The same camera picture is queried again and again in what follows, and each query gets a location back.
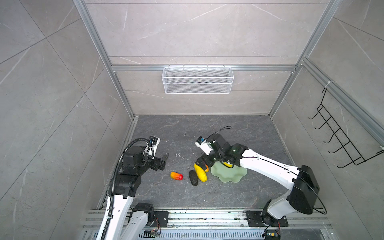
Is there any yellow fake banana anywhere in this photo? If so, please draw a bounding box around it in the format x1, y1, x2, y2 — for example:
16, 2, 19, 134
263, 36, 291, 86
194, 164, 208, 182

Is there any dark fake avocado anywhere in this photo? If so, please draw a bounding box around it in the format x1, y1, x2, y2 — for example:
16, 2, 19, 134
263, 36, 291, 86
189, 170, 199, 187

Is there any red yellow fake mango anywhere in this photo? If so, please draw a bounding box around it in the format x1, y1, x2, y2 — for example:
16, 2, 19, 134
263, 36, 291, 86
170, 172, 184, 181

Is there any green wavy fruit bowl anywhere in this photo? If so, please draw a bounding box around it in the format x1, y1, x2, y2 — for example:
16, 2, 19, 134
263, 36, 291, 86
211, 162, 248, 183

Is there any yellow fake lemon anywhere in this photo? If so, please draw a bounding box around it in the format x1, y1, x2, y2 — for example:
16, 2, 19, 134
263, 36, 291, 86
222, 162, 234, 168

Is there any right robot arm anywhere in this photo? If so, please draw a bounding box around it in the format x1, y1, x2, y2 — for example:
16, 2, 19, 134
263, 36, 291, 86
195, 133, 320, 226

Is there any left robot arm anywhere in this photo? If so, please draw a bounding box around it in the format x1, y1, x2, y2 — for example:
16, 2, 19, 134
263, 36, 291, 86
96, 146, 169, 240

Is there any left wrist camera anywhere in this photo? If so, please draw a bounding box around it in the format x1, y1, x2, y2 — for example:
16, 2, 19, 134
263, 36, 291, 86
145, 136, 161, 159

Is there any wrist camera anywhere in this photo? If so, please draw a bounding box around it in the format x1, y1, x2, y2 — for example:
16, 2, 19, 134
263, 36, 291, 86
195, 136, 213, 156
145, 136, 161, 159

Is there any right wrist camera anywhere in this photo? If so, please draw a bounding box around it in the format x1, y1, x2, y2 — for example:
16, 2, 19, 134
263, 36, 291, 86
195, 136, 213, 156

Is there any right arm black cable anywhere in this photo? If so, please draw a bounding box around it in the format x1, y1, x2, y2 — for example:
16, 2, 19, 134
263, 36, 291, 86
206, 125, 232, 142

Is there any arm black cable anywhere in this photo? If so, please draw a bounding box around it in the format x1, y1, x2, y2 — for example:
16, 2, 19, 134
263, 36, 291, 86
206, 125, 232, 142
100, 137, 151, 240

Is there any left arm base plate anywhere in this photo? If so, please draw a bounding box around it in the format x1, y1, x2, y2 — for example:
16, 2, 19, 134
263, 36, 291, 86
134, 211, 170, 229

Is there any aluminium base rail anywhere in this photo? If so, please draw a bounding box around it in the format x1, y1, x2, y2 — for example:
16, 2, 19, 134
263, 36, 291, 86
79, 208, 335, 240

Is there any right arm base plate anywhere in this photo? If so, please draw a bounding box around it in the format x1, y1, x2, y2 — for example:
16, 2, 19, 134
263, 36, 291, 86
245, 211, 289, 227

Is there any white wire mesh basket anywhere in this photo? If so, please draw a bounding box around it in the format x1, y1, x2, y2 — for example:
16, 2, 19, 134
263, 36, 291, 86
162, 67, 235, 95

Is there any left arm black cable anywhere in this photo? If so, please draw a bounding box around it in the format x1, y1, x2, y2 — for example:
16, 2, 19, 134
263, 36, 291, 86
100, 137, 151, 240

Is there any black wire hook rack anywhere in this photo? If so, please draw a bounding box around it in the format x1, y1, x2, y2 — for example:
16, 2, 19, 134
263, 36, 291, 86
308, 88, 384, 169

